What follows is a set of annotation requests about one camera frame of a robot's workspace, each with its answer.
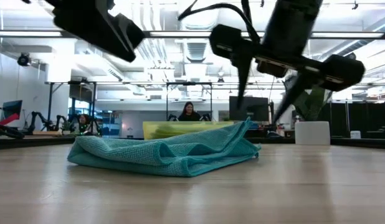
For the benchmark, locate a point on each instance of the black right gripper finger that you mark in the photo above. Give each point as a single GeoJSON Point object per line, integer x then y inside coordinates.
{"type": "Point", "coordinates": [244, 81]}
{"type": "Point", "coordinates": [291, 93]}

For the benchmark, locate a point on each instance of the lime green microfiber towel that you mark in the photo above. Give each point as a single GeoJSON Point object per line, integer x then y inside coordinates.
{"type": "Point", "coordinates": [173, 130]}

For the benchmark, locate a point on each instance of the sky blue microfiber towel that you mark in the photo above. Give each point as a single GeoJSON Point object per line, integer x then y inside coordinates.
{"type": "Point", "coordinates": [167, 155]}

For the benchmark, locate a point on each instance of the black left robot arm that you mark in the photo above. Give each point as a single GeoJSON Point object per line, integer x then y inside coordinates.
{"type": "Point", "coordinates": [74, 3]}

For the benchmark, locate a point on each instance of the large black monitor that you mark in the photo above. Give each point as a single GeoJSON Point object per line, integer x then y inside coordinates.
{"type": "Point", "coordinates": [258, 109]}

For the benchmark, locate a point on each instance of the snake plant in white pot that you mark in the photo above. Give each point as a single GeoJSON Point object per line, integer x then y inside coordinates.
{"type": "Point", "coordinates": [312, 132]}

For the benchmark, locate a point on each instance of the black partition panel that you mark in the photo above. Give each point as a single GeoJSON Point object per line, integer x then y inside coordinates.
{"type": "Point", "coordinates": [367, 118]}

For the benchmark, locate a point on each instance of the person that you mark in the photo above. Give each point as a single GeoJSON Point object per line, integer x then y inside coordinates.
{"type": "Point", "coordinates": [83, 123]}
{"type": "Point", "coordinates": [189, 113]}

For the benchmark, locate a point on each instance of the white label card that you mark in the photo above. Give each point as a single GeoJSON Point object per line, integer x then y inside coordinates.
{"type": "Point", "coordinates": [355, 134]}

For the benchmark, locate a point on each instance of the black ceiling spotlight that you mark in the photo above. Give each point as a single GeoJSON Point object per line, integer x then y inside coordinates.
{"type": "Point", "coordinates": [24, 59]}

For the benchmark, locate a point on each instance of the yellow plastic bin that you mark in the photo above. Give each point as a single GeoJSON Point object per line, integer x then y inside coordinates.
{"type": "Point", "coordinates": [149, 130]}

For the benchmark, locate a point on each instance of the small black monitor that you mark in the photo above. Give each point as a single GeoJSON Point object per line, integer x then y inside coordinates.
{"type": "Point", "coordinates": [12, 109]}

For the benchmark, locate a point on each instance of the red bar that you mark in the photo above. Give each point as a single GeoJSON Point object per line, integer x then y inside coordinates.
{"type": "Point", "coordinates": [8, 119]}

